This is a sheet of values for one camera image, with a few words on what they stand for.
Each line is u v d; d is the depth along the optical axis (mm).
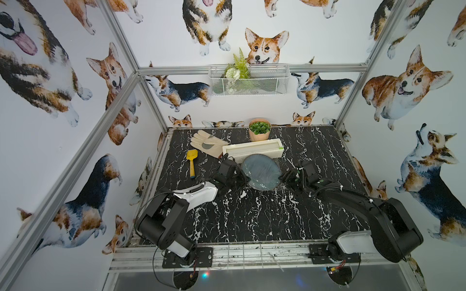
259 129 1009
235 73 819
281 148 1009
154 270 690
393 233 428
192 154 1058
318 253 741
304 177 690
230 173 724
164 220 444
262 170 935
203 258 734
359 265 691
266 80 924
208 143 1119
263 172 926
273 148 1020
